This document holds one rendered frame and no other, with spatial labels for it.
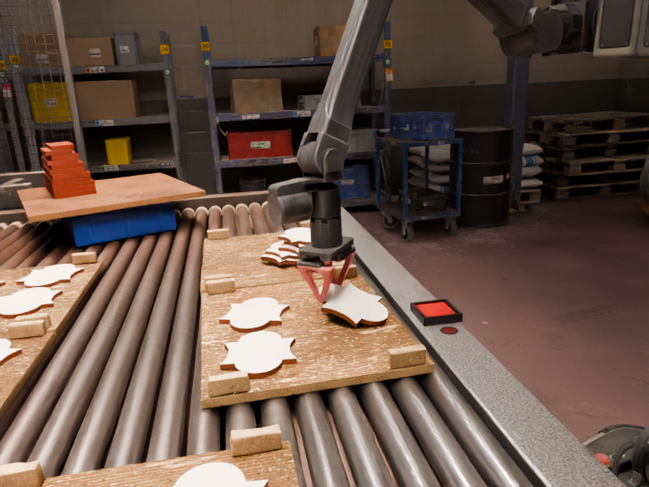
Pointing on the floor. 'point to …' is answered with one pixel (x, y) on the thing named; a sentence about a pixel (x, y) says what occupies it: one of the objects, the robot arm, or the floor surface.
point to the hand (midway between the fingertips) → (328, 290)
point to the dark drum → (482, 175)
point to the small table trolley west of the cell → (392, 212)
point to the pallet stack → (589, 152)
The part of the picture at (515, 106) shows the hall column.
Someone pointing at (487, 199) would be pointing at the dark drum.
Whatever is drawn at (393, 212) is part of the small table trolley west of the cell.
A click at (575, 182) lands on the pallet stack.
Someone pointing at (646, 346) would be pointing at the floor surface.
